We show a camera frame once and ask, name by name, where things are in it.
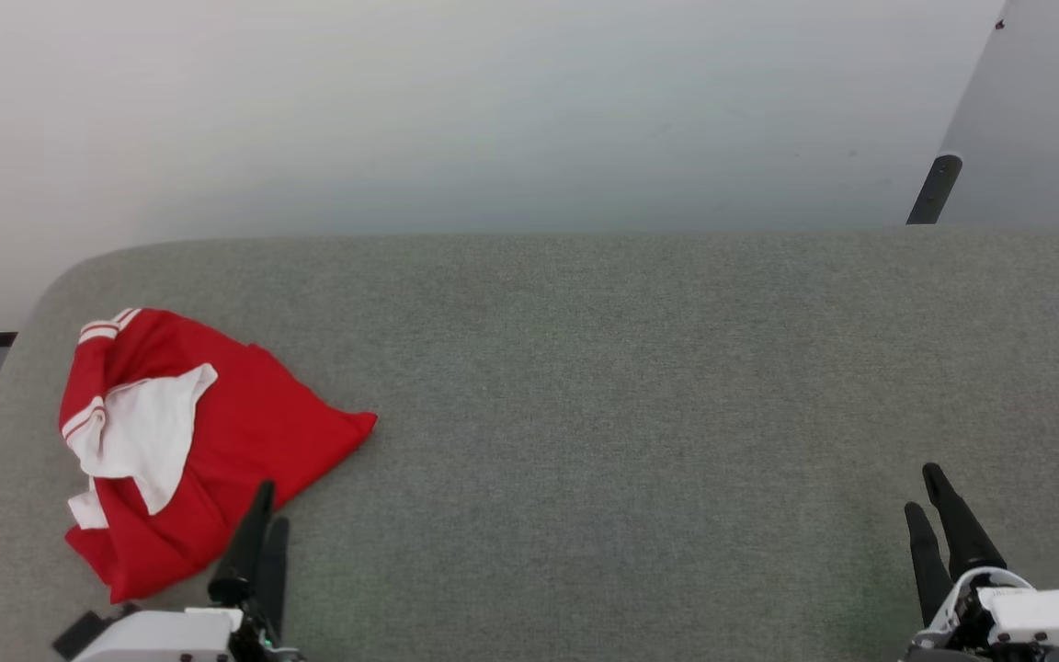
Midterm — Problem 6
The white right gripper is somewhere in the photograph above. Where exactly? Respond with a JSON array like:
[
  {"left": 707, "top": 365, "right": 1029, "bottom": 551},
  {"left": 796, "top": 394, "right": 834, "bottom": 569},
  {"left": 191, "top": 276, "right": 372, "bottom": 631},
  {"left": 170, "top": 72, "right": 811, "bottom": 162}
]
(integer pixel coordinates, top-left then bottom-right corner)
[{"left": 901, "top": 462, "right": 1059, "bottom": 662}]

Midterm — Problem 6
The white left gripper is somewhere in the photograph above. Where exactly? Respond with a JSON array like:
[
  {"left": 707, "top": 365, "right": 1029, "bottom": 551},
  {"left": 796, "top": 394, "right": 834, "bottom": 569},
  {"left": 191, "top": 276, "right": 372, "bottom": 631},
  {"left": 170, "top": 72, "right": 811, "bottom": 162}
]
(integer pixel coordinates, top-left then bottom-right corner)
[{"left": 68, "top": 479, "right": 302, "bottom": 662}]

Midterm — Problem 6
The red shirt with white sleeves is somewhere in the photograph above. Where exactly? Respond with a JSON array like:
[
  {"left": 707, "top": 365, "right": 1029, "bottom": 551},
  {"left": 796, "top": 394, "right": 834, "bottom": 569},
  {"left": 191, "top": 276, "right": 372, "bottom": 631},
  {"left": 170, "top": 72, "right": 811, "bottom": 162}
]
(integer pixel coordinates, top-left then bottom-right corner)
[{"left": 58, "top": 307, "right": 379, "bottom": 605}]

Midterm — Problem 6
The grey fabric sofa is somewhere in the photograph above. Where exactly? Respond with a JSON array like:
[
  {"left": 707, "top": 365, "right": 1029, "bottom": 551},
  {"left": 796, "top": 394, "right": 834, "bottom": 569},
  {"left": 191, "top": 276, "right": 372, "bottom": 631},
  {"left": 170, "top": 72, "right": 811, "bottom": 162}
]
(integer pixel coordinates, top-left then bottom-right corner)
[{"left": 0, "top": 228, "right": 1059, "bottom": 662}]

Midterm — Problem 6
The black slanted post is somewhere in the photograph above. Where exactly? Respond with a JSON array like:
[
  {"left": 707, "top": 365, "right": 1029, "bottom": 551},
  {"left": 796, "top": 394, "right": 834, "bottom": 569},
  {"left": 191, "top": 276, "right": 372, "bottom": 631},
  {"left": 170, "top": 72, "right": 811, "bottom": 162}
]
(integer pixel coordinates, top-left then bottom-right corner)
[{"left": 905, "top": 154, "right": 963, "bottom": 226}]

